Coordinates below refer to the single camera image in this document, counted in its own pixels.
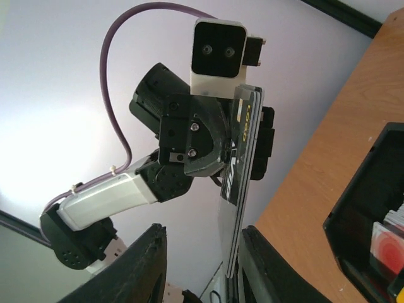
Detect left black frame post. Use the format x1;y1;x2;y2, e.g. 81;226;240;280
301;0;383;39

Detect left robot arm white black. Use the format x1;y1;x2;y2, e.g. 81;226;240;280
40;63;275;277

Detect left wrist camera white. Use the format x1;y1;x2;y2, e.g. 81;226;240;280
190;18;266;99

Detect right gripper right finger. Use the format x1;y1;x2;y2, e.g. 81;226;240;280
238;225;330;303

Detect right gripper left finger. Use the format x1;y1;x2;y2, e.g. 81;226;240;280
60;223;167;303

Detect dark card stack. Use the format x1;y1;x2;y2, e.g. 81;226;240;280
218;84;264;278

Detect red white card stack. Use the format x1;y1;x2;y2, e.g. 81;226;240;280
369;204;403;282

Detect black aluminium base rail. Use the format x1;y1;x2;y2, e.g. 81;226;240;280
0;210;51;248

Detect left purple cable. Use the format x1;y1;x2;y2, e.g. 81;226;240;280
39;2;218;246

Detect black bin left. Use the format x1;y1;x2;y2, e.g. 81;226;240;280
323;122;403;302

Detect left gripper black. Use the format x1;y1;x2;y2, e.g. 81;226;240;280
129;63;275;181

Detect yellow bin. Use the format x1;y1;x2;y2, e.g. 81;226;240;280
388;275;404;303

